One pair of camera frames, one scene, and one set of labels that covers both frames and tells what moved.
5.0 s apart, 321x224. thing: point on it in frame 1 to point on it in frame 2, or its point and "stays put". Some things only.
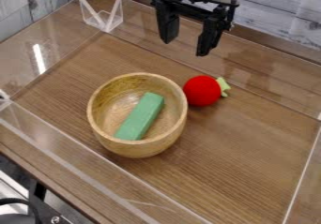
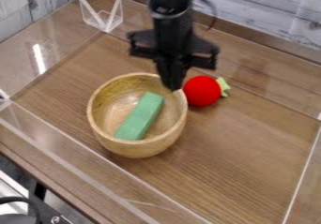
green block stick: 142,117 stays put
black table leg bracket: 43,213 stays put
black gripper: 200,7 to 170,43
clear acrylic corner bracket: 105,20 stays put
